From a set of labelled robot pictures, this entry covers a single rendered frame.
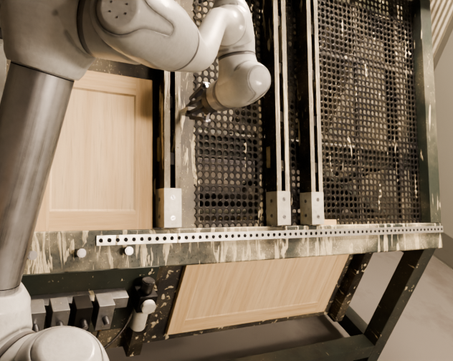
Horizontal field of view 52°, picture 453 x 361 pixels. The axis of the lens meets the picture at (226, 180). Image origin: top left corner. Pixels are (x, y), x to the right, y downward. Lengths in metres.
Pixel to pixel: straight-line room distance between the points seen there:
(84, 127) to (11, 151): 0.70
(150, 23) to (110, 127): 0.86
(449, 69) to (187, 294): 3.23
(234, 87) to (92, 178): 0.54
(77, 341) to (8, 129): 0.35
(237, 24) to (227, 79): 0.14
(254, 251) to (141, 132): 0.57
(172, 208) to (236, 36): 0.58
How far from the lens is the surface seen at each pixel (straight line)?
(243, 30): 1.23
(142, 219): 1.52
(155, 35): 0.70
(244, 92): 1.20
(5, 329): 0.88
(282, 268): 2.20
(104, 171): 1.49
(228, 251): 1.63
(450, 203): 4.39
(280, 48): 1.87
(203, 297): 2.06
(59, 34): 0.77
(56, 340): 0.82
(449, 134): 4.42
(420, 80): 2.50
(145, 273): 1.50
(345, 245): 1.98
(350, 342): 2.62
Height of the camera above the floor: 1.66
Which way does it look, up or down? 22 degrees down
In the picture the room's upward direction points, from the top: 17 degrees clockwise
